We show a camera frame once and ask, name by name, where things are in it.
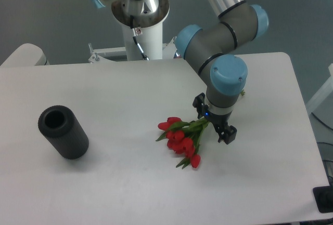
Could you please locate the black ribbed cylindrical vase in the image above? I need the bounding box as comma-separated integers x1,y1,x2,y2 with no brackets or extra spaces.
38,105,89,160

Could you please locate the red tulip bouquet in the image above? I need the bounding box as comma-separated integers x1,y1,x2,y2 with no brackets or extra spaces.
155,89,247,170

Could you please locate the black device at table edge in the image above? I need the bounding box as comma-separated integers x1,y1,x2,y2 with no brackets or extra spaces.
313,186,332,214

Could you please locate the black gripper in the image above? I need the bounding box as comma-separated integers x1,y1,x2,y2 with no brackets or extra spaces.
193,92,237,144

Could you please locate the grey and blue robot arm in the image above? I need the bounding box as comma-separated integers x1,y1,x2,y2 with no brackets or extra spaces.
91,0,269,144

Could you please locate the white metal base frame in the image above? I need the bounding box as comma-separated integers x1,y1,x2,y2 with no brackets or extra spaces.
88,37,181,63

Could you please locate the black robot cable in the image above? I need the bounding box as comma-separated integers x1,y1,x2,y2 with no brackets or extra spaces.
121,0,150,61

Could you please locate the white furniture at right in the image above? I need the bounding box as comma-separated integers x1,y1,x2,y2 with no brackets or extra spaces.
305,64,332,116

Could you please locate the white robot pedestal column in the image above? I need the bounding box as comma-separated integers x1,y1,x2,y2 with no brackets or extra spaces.
111,0,170,61

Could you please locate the white side table left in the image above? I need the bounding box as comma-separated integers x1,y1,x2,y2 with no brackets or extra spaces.
1,43,50,68

